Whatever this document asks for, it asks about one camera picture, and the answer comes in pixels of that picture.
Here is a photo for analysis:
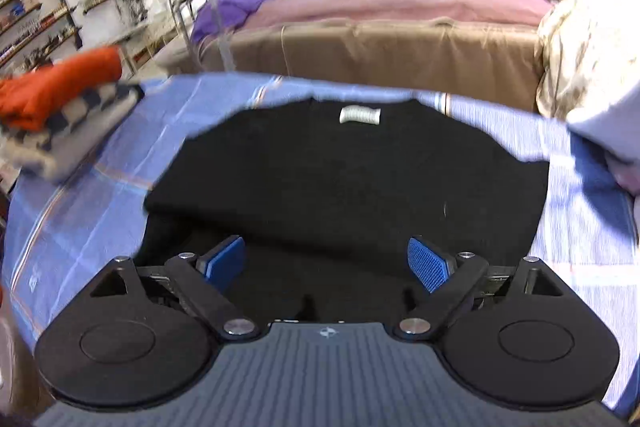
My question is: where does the beige floral pillow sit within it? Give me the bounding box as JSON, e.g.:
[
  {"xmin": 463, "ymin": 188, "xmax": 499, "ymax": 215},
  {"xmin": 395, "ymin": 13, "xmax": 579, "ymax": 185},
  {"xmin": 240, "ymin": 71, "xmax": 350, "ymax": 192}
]
[{"xmin": 536, "ymin": 0, "xmax": 639, "ymax": 120}]

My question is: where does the purple cloth on bed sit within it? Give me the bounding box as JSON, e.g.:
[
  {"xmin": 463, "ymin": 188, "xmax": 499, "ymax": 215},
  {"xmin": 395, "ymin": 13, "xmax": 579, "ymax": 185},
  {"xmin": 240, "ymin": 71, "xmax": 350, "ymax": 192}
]
[{"xmin": 191, "ymin": 0, "xmax": 267, "ymax": 44}]

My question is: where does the orange folded sweater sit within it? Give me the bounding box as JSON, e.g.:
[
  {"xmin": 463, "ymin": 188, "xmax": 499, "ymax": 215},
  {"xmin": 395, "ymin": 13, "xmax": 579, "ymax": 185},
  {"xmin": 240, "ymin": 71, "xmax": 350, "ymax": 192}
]
[{"xmin": 1, "ymin": 46, "xmax": 122, "ymax": 131}]

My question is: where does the pink bedspread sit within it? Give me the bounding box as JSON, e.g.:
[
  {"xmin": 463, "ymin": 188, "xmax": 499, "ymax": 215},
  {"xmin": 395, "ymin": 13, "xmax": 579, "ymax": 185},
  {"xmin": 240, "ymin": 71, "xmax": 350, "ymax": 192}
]
[{"xmin": 243, "ymin": 0, "xmax": 552, "ymax": 30}]

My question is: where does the blue plaid cloth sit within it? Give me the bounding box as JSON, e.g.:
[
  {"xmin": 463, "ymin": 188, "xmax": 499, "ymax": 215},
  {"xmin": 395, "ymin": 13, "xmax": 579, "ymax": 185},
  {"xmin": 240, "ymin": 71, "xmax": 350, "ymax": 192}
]
[{"xmin": 1, "ymin": 73, "xmax": 639, "ymax": 415}]

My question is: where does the black knit sweater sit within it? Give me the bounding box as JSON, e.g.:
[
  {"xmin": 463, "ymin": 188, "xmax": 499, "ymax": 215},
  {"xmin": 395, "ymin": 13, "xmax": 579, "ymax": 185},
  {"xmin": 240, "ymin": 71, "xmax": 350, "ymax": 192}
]
[{"xmin": 134, "ymin": 98, "xmax": 550, "ymax": 324}]

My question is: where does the checkered folded garment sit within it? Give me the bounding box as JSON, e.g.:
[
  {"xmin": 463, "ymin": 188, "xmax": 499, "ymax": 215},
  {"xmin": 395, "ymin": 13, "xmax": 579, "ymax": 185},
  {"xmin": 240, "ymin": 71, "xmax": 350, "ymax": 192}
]
[{"xmin": 1, "ymin": 83, "xmax": 144, "ymax": 183}]

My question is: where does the grey white garment pile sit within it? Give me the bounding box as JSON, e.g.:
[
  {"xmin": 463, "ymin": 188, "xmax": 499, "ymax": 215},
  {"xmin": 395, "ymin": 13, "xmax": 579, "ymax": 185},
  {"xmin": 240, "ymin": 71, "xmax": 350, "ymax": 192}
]
[{"xmin": 564, "ymin": 81, "xmax": 640, "ymax": 198}]

